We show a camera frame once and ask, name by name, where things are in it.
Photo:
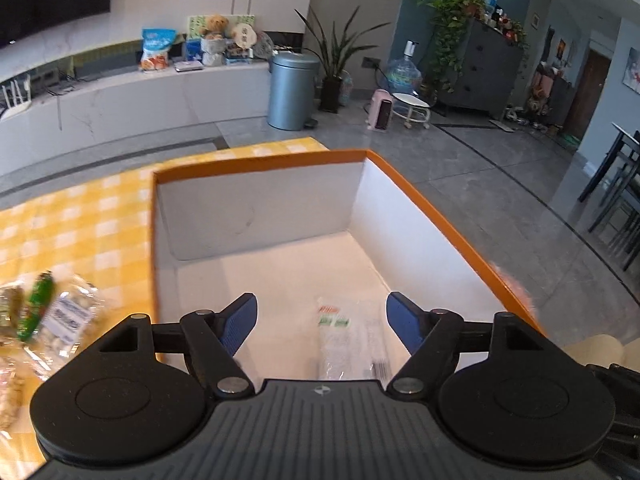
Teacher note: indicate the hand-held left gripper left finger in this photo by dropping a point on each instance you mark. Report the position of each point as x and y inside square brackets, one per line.
[235, 322]

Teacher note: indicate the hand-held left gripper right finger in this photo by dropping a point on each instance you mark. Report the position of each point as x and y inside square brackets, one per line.
[407, 322]

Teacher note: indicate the white green-label snack packet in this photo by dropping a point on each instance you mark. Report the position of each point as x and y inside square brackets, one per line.
[345, 350]

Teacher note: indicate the orange cardboard box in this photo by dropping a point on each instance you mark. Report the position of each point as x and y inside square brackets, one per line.
[260, 200]

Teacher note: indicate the clear white candy packet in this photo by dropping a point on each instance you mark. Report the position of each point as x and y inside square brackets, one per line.
[70, 317]

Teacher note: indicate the yellow checkered cloth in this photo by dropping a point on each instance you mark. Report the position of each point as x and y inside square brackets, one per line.
[75, 210]

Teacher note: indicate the green snack stick packet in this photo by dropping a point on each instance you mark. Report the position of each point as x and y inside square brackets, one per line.
[37, 300]

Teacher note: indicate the dark dining chair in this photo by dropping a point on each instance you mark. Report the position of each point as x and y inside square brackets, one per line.
[625, 200]

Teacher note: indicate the pink heater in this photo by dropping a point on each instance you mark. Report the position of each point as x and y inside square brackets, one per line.
[381, 110]

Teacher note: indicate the white round stool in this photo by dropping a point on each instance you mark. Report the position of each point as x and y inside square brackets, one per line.
[410, 102]

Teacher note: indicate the grey-green snack packet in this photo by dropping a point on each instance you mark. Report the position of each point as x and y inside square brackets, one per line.
[10, 310]

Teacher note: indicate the grey metal trash can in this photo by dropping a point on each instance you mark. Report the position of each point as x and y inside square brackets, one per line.
[292, 90]

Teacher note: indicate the white marble media console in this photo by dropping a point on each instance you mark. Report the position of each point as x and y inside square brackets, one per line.
[125, 105]

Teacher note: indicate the long-leaf potted plant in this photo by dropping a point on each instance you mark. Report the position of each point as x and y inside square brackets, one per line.
[332, 90]

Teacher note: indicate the blue water jug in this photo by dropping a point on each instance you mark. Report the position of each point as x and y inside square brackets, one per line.
[405, 77]

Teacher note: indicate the dark grey cabinet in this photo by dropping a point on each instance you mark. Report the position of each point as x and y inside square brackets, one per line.
[490, 65]

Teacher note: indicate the dark dining table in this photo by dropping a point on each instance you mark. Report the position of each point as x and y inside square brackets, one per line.
[620, 135]

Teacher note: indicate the blue snack bag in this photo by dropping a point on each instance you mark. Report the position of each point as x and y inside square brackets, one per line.
[157, 50]

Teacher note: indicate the white round fan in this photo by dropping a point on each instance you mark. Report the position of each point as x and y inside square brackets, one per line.
[245, 37]

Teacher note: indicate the brown door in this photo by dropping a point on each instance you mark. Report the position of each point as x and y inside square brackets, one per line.
[590, 95]

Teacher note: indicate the green poster board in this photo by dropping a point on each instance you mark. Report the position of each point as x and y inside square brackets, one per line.
[195, 25]

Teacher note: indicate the white router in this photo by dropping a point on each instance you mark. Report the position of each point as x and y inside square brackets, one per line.
[12, 107]

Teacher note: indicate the climbing plant on cabinet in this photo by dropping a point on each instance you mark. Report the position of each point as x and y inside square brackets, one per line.
[447, 15]

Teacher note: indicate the wall painting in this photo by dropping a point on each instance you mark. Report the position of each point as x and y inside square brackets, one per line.
[632, 72]

